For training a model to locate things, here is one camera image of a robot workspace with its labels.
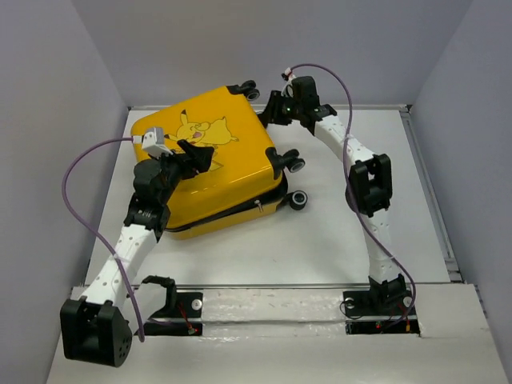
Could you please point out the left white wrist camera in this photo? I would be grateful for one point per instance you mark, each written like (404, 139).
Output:
(153, 142)

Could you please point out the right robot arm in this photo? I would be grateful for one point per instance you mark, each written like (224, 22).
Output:
(369, 190)

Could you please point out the yellow hard-shell suitcase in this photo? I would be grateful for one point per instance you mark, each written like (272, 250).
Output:
(247, 177)

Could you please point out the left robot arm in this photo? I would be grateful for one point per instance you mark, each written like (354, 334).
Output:
(99, 327)

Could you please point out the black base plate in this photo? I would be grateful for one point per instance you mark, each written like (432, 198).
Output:
(363, 318)
(184, 319)

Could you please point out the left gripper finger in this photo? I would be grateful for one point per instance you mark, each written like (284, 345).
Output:
(186, 147)
(201, 161)

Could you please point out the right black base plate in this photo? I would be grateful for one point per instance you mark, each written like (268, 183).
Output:
(363, 318)

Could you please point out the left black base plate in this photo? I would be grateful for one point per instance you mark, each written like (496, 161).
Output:
(184, 319)

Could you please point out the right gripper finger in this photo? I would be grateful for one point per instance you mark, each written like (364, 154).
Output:
(266, 118)
(274, 109)

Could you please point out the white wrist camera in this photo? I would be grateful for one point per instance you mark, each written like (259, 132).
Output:
(153, 142)
(288, 76)

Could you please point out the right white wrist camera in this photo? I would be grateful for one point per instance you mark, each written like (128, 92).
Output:
(288, 76)

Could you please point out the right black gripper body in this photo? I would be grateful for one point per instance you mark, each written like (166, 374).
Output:
(293, 110)

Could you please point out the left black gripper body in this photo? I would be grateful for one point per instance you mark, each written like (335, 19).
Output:
(175, 170)

